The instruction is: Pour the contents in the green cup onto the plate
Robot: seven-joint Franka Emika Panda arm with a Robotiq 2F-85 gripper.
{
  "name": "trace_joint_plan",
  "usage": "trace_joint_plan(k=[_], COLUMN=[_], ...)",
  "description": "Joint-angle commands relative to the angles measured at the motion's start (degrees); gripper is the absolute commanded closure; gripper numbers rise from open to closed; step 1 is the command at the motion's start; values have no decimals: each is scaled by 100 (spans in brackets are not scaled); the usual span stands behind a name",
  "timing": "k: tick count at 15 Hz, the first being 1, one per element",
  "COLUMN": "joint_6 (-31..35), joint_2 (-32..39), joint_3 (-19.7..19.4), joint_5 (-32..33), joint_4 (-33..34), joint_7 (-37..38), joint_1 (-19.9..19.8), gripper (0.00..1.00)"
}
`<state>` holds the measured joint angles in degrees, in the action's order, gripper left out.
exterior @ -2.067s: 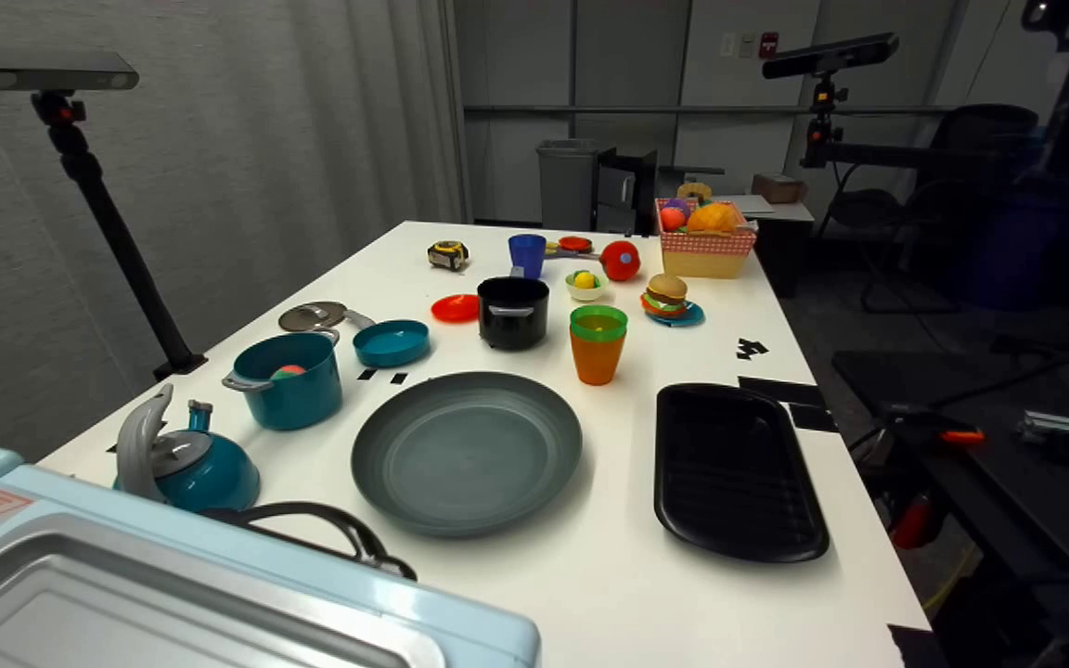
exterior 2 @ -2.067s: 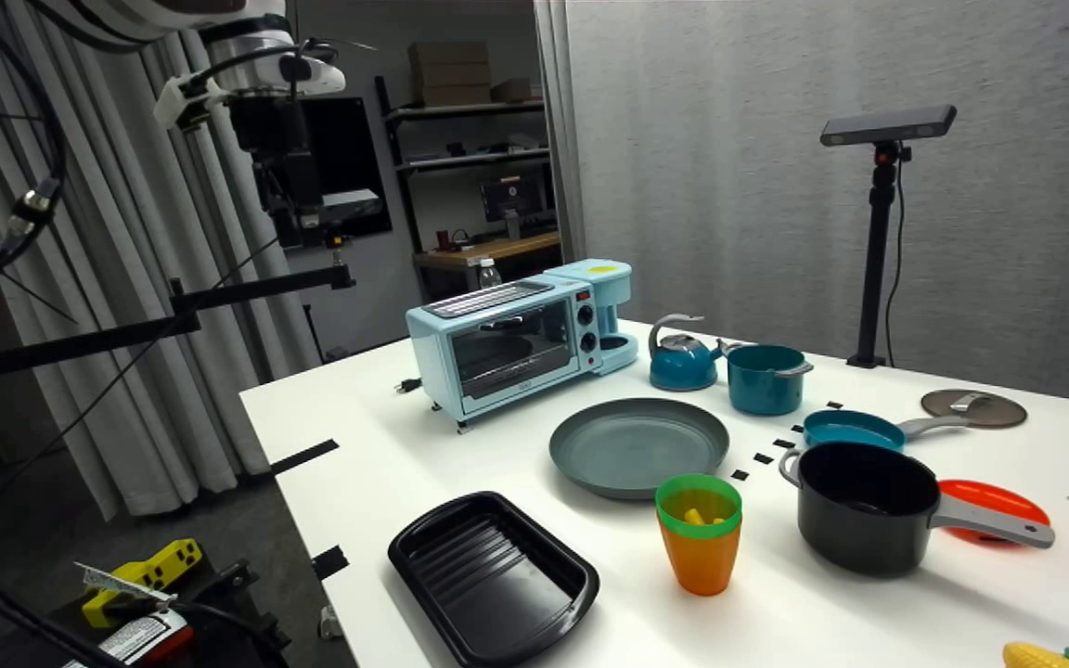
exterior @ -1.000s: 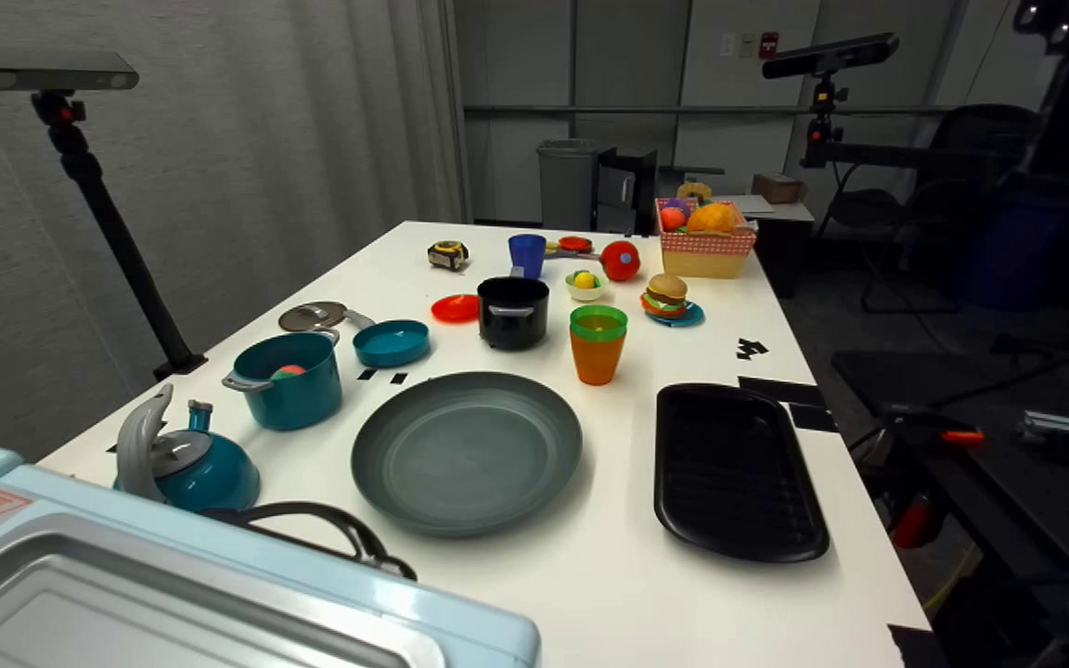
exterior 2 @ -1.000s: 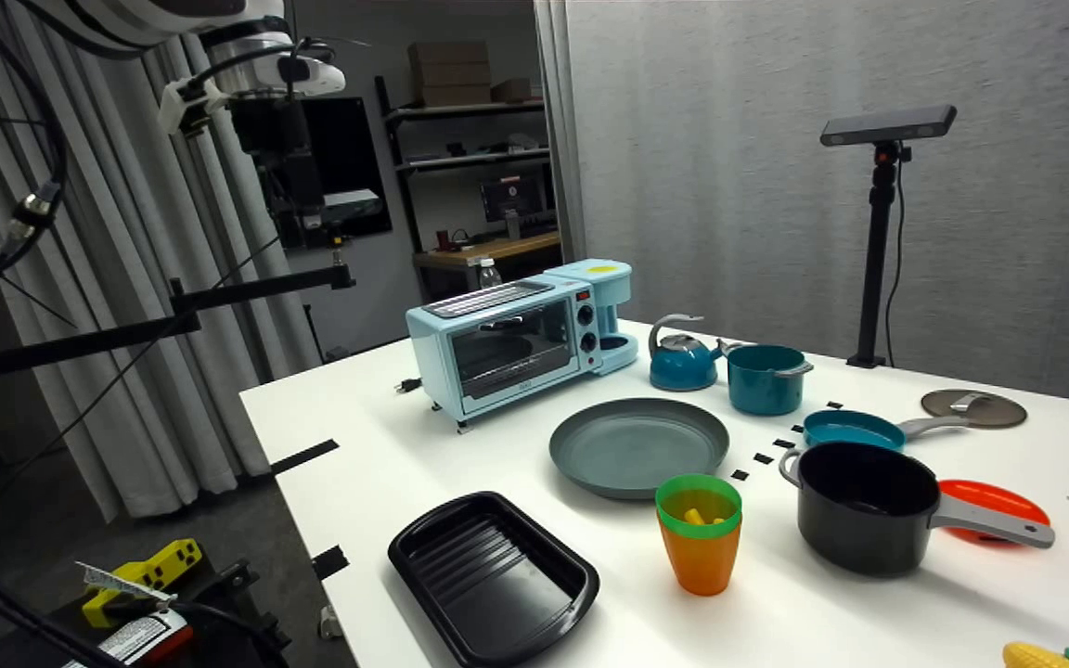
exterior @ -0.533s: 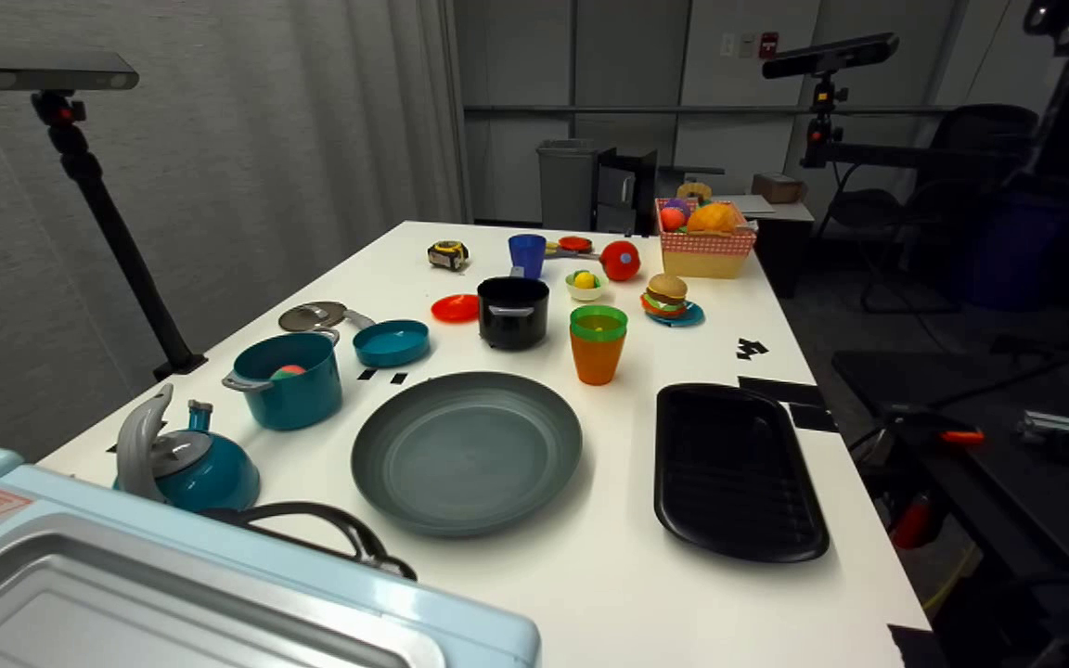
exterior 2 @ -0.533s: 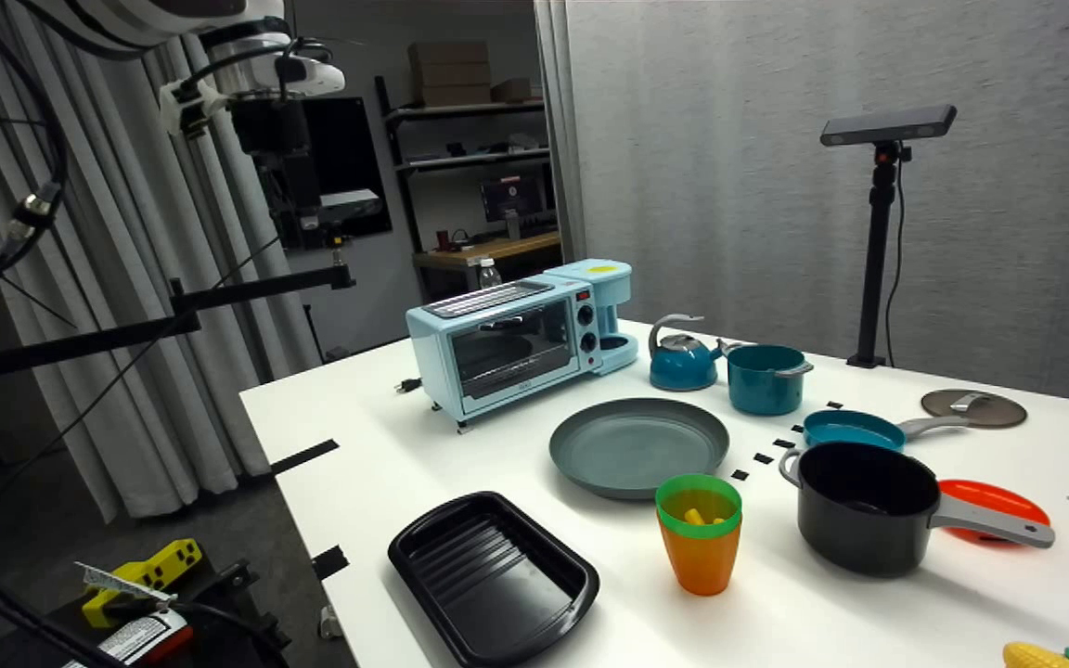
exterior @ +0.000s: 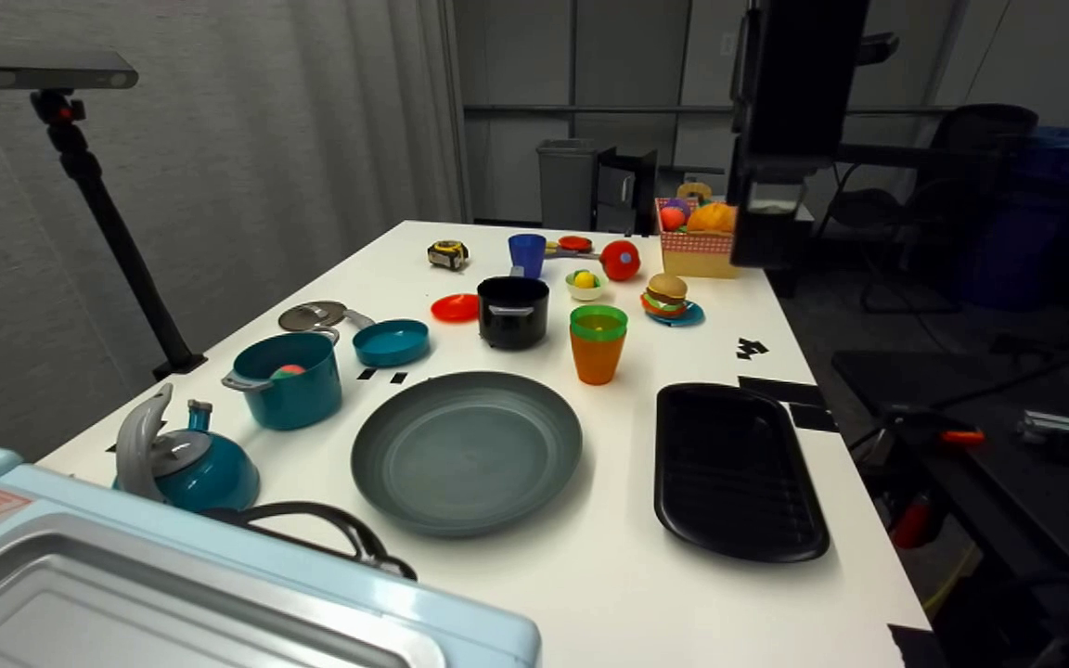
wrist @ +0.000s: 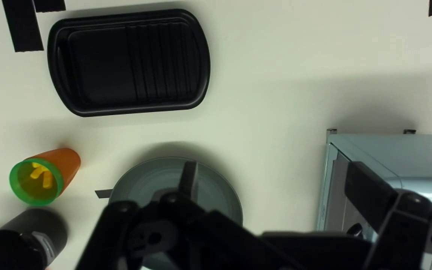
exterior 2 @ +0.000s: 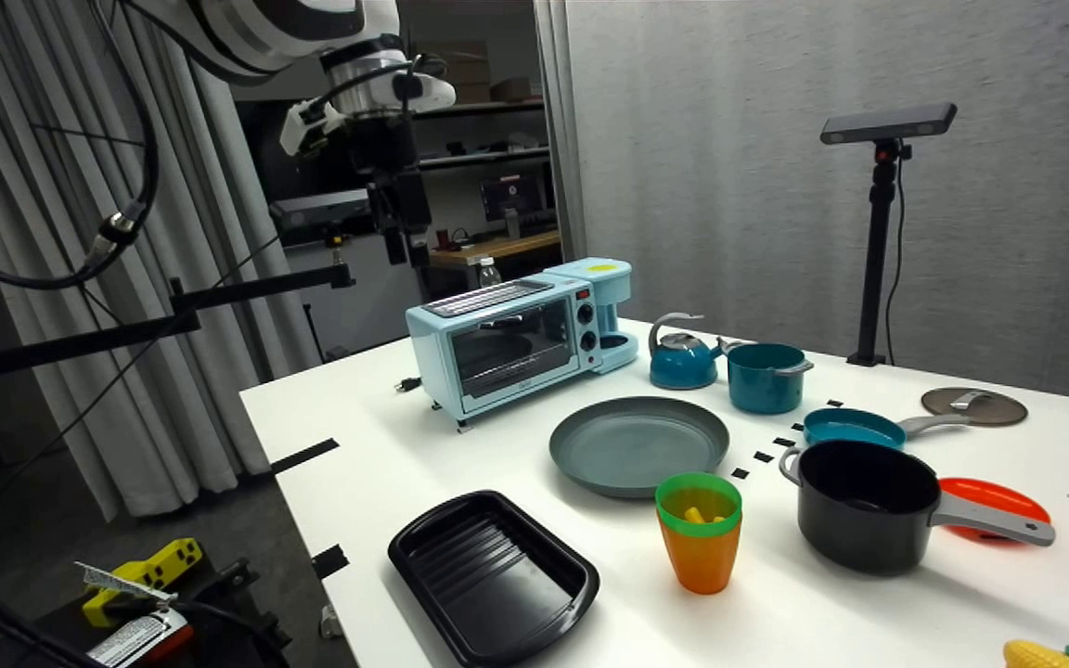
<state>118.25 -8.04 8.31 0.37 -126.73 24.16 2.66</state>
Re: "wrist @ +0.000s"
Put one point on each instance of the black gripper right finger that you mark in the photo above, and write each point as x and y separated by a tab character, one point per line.
367	192

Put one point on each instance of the small black tape square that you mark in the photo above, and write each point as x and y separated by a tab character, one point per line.
103	192

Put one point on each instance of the short black tape strip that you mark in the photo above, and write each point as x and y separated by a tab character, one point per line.
49	5

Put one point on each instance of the grey round plate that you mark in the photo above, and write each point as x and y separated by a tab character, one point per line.
216	189

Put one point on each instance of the yellow toy fry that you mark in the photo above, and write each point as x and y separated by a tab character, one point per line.
37	173
48	180

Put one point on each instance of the light blue toaster oven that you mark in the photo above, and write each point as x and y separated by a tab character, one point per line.
390	150

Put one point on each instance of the orange cup green rim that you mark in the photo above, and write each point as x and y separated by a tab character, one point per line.
60	162

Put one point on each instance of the black plastic tray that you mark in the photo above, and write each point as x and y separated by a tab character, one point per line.
126	62

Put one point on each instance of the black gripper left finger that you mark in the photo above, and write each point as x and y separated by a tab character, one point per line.
187	180

